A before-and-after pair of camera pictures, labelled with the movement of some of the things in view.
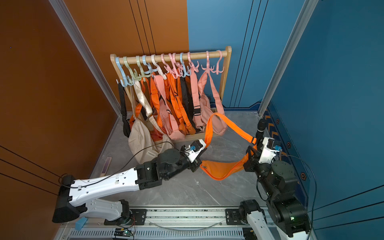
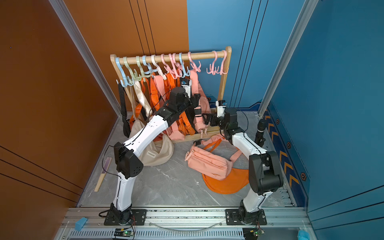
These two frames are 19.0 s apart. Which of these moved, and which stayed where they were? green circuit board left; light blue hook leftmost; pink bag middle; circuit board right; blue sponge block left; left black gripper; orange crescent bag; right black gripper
Moved: orange crescent bag; left black gripper; right black gripper
Stayed: green circuit board left; light blue hook leftmost; pink bag middle; blue sponge block left; circuit board right
